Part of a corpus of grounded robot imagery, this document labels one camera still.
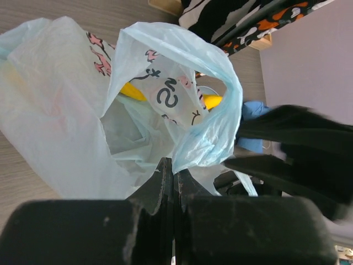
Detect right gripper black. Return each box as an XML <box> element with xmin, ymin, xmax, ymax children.
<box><xmin>223</xmin><ymin>105</ymin><xmax>352</xmax><ymax>220</ymax></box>

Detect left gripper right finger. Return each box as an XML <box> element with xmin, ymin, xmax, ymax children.
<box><xmin>174</xmin><ymin>170</ymin><xmax>337</xmax><ymax>264</ymax></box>

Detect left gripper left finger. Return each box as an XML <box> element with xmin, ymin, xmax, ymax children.
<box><xmin>1</xmin><ymin>158</ymin><xmax>173</xmax><ymax>264</ymax></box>

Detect light blue plastic bag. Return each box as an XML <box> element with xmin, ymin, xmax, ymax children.
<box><xmin>1</xmin><ymin>17</ymin><xmax>243</xmax><ymax>199</ymax></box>

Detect yellow fake banana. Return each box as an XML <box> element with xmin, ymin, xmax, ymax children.
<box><xmin>203</xmin><ymin>94</ymin><xmax>222</xmax><ymax>110</ymax></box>
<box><xmin>120</xmin><ymin>82</ymin><xmax>147</xmax><ymax>101</ymax></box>

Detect camouflage patterned fabric bag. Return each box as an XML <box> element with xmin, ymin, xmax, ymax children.
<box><xmin>179</xmin><ymin>0</ymin><xmax>330</xmax><ymax>56</ymax></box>

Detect blue cloth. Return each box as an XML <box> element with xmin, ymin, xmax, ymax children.
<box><xmin>237</xmin><ymin>100</ymin><xmax>274</xmax><ymax>154</ymax></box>

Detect blue round plate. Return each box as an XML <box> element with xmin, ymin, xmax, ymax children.
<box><xmin>198</xmin><ymin>86</ymin><xmax>218</xmax><ymax>96</ymax></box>

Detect wooden rack frame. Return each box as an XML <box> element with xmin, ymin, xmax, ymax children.
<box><xmin>148</xmin><ymin>0</ymin><xmax>279</xmax><ymax>47</ymax></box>

